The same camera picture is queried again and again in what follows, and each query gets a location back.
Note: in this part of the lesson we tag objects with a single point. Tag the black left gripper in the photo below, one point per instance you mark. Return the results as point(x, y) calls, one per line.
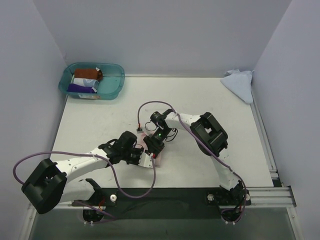
point(136, 156)

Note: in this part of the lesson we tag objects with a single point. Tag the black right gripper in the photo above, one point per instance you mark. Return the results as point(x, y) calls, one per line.
point(155, 146)

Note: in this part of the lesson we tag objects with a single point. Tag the pink striped towel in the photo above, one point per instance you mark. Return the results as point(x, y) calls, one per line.
point(142, 142)

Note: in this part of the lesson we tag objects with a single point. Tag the light blue towel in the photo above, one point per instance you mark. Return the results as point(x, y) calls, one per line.
point(239, 83)

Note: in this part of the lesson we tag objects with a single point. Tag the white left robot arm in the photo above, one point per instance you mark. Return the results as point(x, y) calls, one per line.
point(46, 186)

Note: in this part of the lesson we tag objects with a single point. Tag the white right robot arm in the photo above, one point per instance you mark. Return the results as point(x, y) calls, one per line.
point(211, 139)

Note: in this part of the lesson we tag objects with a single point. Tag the teal plastic bin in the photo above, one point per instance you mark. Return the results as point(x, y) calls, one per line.
point(113, 79)

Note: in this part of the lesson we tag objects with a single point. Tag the white blue rolled towel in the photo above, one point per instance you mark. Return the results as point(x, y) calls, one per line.
point(85, 82)

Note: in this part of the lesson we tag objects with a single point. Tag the purple rolled towel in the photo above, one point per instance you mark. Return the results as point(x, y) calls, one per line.
point(74, 88)

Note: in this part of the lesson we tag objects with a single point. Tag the brown rolled towel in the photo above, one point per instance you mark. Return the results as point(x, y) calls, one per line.
point(88, 73)

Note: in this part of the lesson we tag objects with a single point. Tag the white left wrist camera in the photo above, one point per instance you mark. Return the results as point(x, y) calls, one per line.
point(145, 161)

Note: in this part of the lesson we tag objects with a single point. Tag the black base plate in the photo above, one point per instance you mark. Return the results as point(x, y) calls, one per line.
point(200, 203)

